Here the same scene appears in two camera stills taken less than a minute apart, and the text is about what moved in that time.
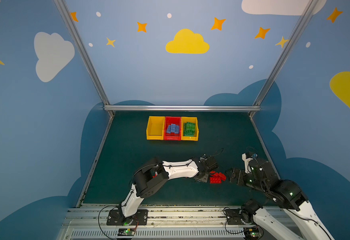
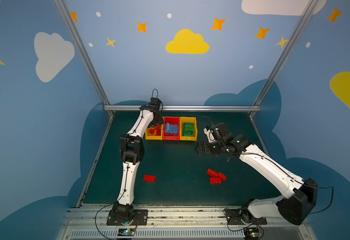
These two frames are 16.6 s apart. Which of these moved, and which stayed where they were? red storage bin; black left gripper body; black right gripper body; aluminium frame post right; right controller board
Moved: black left gripper body; black right gripper body
Stayed: aluminium frame post right; right controller board; red storage bin
